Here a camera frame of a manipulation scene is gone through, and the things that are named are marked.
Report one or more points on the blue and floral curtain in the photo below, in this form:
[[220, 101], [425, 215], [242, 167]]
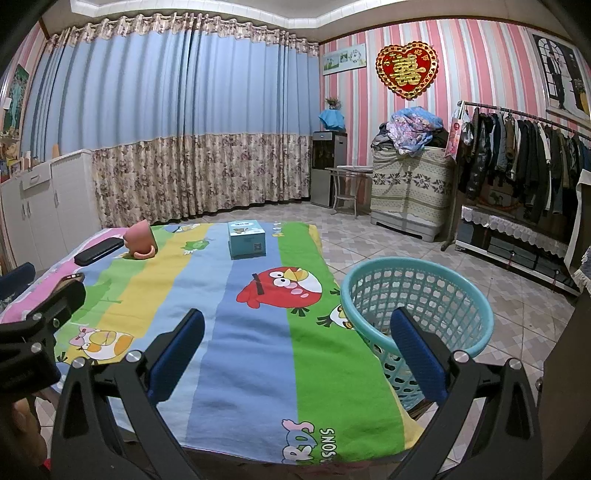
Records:
[[184, 115]]

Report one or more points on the dark wooden door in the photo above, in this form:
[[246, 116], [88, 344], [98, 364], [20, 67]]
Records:
[[568, 392]]

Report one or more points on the clothes rack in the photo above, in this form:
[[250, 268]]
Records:
[[450, 221]]

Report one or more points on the small potted plant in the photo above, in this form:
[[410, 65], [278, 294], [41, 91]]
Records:
[[333, 103]]

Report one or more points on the red heart wall decoration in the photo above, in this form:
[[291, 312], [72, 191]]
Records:
[[406, 69]]

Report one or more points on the white cabinet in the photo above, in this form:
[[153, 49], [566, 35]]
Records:
[[69, 194]]

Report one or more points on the cream fringed cloth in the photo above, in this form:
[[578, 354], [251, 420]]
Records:
[[582, 258]]

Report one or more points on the landscape wall picture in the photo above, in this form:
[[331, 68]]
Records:
[[344, 59]]

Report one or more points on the person's left hand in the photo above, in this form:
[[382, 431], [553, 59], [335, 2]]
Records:
[[25, 429]]

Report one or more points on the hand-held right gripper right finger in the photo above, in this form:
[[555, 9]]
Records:
[[420, 355]]

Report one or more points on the teal plastic basket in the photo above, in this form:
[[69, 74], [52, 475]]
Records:
[[415, 295]]

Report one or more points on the blue and white box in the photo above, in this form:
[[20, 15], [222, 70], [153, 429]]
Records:
[[247, 242]]

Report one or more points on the blue cover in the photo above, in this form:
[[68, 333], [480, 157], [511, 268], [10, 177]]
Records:
[[333, 120]]

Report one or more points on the cabinet under patterned cloth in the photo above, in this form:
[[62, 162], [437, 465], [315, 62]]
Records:
[[411, 184]]

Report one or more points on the small side table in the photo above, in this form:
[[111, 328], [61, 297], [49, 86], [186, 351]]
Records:
[[353, 170]]

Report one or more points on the row of hanging clothes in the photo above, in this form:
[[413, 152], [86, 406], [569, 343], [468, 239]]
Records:
[[517, 152]]

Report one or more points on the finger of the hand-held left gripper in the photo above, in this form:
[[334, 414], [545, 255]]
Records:
[[16, 279], [60, 300]]

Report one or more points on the black and white wall poster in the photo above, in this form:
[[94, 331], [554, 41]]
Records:
[[561, 74]]

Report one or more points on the pile of clothes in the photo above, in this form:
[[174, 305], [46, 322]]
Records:
[[411, 127]]

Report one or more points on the pink hanging bag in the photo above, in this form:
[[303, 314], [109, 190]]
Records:
[[454, 138]]

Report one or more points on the green wall poster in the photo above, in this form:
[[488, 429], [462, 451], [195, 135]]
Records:
[[16, 97]]

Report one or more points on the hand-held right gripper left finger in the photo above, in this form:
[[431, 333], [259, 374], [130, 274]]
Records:
[[178, 355]]

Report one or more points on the black case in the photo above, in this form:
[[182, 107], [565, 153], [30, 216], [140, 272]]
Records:
[[99, 251]]

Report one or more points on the pink cup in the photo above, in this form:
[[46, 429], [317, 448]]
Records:
[[141, 237]]

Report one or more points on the white lace cloth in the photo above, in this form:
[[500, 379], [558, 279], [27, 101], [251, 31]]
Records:
[[508, 226]]

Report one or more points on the grey water dispenser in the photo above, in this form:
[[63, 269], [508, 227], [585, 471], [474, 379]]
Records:
[[328, 166]]

